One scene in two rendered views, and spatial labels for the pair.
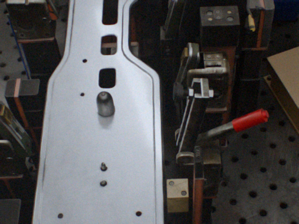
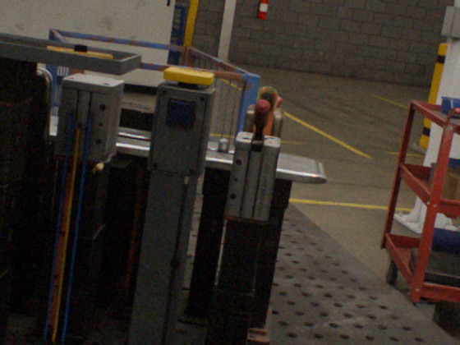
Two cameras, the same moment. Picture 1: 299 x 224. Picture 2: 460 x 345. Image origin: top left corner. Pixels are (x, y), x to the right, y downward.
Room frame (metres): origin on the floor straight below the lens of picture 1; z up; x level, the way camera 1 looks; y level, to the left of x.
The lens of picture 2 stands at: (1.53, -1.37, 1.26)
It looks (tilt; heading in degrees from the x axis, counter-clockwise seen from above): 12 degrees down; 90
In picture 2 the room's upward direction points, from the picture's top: 9 degrees clockwise
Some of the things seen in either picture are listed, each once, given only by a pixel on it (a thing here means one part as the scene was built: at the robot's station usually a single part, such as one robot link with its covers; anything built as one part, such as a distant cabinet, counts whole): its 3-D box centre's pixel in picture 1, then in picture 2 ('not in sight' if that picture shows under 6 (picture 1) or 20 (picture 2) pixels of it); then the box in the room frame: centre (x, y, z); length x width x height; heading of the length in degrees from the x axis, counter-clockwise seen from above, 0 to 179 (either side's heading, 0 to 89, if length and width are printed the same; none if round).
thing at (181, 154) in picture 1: (185, 158); not in sight; (0.50, -0.05, 1.06); 0.03 x 0.01 x 0.03; 87
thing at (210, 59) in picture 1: (206, 120); not in sight; (0.69, -0.11, 0.88); 0.11 x 0.09 x 0.37; 87
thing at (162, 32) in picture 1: (168, 76); not in sight; (0.85, -0.04, 0.84); 0.04 x 0.03 x 0.29; 177
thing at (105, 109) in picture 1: (105, 104); not in sight; (0.65, 0.09, 1.02); 0.03 x 0.03 x 0.07
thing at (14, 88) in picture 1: (36, 130); not in sight; (0.73, 0.25, 0.84); 0.11 x 0.08 x 0.29; 87
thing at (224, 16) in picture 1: (215, 86); not in sight; (0.76, -0.13, 0.91); 0.07 x 0.05 x 0.42; 87
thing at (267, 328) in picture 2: not in sight; (265, 246); (1.62, 0.04, 0.84); 0.18 x 0.06 x 0.29; 87
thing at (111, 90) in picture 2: not in sight; (78, 209); (1.31, -0.11, 0.90); 0.13 x 0.10 x 0.41; 87
